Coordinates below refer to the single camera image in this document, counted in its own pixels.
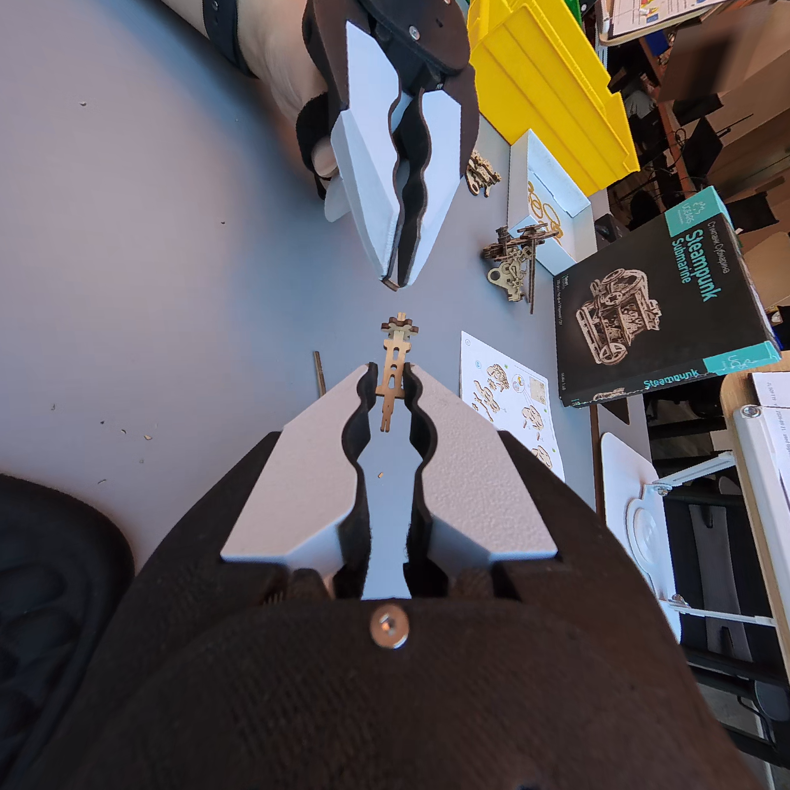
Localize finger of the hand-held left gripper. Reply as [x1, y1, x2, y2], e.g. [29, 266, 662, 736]
[330, 21, 408, 280]
[397, 89, 465, 289]

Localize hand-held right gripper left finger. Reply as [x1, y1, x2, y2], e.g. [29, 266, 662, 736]
[220, 363, 380, 599]

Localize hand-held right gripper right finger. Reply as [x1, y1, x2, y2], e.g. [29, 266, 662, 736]
[404, 363, 560, 599]

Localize slotted wooden axle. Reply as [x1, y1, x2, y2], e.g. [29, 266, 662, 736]
[376, 336, 413, 434]

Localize person's left hand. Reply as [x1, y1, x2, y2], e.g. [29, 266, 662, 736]
[244, 0, 340, 181]

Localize small wooden part assembly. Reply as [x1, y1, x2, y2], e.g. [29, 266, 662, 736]
[466, 151, 502, 198]

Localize assembly instruction booklet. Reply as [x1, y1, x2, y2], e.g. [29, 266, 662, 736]
[460, 331, 566, 483]

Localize white cardboard tray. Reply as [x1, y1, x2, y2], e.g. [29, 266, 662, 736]
[507, 128, 597, 277]

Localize loose wooden rings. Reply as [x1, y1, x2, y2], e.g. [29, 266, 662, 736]
[526, 181, 564, 240]

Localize dark wooden model assembly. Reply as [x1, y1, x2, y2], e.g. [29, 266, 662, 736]
[481, 224, 560, 316]

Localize yellow plastic bin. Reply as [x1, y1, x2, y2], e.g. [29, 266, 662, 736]
[467, 0, 641, 197]

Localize wooden document stand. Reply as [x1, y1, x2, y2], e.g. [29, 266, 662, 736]
[600, 355, 790, 680]

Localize black wrist band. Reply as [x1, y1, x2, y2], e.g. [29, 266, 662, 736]
[202, 0, 259, 80]

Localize background document stand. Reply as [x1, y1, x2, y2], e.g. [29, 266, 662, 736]
[595, 0, 730, 48]

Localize black model kit box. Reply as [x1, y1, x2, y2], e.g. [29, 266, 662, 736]
[553, 185, 781, 408]

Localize black honeycomb cushion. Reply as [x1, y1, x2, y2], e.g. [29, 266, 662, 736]
[0, 472, 137, 790]

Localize printed instruction sheet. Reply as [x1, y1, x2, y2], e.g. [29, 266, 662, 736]
[750, 372, 790, 488]

